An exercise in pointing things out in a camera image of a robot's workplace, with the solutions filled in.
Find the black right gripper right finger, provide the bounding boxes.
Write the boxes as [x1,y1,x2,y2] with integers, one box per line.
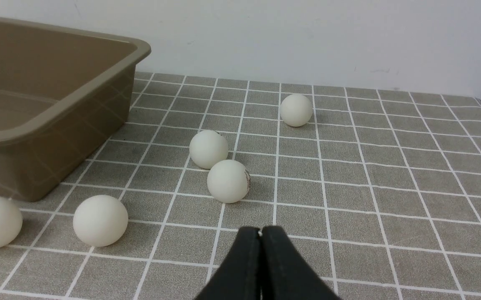
[260,226,340,300]

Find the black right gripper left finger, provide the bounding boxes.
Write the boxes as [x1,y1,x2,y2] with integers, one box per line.
[196,227,261,300]

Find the olive plastic bin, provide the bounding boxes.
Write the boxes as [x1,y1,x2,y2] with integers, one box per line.
[0,17,151,202]

